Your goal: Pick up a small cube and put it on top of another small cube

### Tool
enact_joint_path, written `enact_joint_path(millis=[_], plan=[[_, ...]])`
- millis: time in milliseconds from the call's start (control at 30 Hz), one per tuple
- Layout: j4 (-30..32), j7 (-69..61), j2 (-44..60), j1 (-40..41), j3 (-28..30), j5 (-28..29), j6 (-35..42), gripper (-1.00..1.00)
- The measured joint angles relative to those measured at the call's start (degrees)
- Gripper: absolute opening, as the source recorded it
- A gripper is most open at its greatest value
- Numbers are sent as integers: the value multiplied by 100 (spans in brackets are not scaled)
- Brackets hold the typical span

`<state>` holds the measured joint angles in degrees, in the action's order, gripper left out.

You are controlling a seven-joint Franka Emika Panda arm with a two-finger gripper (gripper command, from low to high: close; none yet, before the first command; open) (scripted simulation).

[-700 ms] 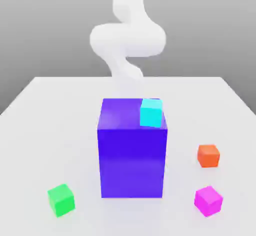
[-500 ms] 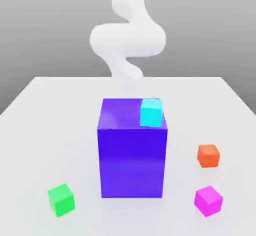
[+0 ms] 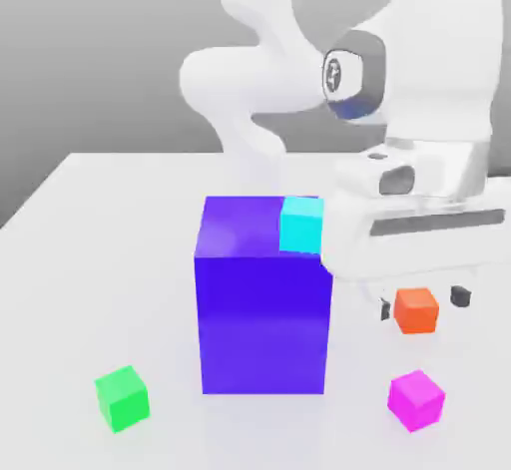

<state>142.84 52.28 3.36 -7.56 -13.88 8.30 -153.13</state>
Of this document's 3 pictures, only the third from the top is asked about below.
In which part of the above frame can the small magenta cube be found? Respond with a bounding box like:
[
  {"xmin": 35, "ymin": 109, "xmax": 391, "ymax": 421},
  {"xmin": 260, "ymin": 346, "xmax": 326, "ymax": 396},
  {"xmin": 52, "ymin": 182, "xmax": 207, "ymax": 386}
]
[{"xmin": 386, "ymin": 368, "xmax": 447, "ymax": 434}]

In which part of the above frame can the small orange cube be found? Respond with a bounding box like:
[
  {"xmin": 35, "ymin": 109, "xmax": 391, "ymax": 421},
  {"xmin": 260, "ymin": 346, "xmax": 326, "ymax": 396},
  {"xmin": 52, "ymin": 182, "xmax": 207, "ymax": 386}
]
[{"xmin": 392, "ymin": 286, "xmax": 441, "ymax": 336}]

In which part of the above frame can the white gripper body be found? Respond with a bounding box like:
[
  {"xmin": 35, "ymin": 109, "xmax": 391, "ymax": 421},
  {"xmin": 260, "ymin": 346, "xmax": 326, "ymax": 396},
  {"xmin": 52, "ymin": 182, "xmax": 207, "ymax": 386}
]
[{"xmin": 320, "ymin": 197, "xmax": 509, "ymax": 282}]

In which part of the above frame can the large blue box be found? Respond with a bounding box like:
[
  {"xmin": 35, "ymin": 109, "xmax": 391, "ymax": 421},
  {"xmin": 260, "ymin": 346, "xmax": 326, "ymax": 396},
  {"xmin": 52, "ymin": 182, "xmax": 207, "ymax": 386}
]
[{"xmin": 194, "ymin": 195, "xmax": 334, "ymax": 396}]

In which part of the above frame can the small cyan cube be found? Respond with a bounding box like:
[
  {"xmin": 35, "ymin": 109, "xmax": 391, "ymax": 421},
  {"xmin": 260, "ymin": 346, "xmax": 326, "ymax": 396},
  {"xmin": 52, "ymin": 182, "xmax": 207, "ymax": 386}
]
[{"xmin": 277, "ymin": 196, "xmax": 325, "ymax": 256}]

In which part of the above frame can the small green cube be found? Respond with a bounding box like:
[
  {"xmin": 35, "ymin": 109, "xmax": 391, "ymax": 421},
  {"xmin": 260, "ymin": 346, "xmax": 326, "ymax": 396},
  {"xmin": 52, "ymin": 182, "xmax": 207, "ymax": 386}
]
[{"xmin": 94, "ymin": 364, "xmax": 152, "ymax": 434}]

